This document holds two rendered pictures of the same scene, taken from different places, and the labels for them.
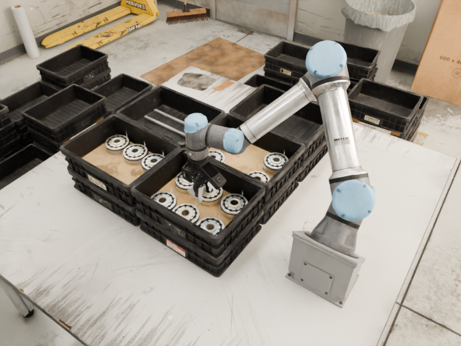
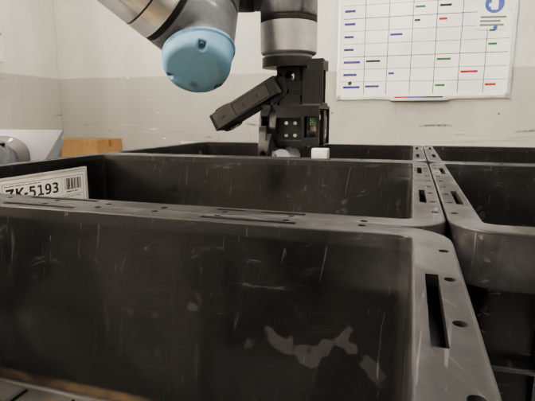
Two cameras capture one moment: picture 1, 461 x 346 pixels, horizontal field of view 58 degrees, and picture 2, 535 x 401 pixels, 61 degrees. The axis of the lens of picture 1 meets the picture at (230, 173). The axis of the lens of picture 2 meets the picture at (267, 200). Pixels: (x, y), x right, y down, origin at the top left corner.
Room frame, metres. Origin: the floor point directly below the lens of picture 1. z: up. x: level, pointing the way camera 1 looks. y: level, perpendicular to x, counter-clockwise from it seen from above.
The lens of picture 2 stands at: (1.70, -0.11, 0.97)
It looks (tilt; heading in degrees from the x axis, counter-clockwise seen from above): 10 degrees down; 162
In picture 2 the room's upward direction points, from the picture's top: straight up
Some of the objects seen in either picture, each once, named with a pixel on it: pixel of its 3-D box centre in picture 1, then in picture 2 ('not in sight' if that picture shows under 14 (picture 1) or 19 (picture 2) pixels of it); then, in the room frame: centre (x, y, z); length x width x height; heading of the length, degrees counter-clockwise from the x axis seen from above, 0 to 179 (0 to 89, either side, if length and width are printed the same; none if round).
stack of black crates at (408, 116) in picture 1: (375, 127); not in sight; (2.20, -0.94, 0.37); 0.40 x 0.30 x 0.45; 56
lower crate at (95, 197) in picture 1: (127, 178); not in sight; (1.31, 0.44, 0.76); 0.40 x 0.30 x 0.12; 54
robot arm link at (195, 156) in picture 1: (197, 150); (289, 43); (1.11, 0.11, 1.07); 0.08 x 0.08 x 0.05
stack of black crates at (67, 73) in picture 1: (80, 88); not in sight; (2.67, 1.10, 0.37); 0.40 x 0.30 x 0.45; 146
